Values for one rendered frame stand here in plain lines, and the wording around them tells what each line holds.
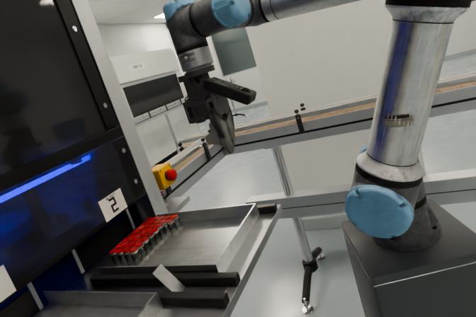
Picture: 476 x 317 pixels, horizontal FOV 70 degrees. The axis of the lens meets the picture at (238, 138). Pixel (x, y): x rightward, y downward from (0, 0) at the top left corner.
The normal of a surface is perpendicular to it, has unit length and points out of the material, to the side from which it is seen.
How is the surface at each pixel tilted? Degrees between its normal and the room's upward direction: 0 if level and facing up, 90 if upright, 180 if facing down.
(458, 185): 90
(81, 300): 90
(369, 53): 90
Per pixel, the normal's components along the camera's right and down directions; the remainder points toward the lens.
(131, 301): -0.36, 0.31
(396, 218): -0.51, 0.45
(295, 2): -0.40, 0.65
